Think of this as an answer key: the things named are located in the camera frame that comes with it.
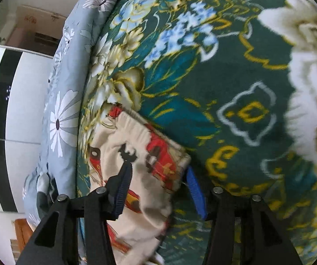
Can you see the red door decoration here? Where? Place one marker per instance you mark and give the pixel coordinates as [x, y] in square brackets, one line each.
[30, 19]

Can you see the light blue floral duvet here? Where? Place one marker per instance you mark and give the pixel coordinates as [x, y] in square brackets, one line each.
[64, 110]

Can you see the cream car print garment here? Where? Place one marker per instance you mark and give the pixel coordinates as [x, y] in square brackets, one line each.
[147, 198]

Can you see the beige door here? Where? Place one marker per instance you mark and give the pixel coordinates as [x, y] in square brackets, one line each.
[39, 30]

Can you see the wooden headboard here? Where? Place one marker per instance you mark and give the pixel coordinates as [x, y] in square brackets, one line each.
[23, 234]

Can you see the teal floral blanket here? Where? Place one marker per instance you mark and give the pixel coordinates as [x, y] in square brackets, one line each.
[230, 60]

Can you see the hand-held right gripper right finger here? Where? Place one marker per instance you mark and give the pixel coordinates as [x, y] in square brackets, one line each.
[195, 196]

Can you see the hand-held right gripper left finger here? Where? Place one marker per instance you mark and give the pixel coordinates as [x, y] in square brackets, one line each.
[122, 187]

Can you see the white wardrobe with black stripe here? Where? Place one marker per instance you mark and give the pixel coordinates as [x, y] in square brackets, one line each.
[23, 102]

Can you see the dark navy garment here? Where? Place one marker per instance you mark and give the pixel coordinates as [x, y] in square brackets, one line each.
[43, 198]

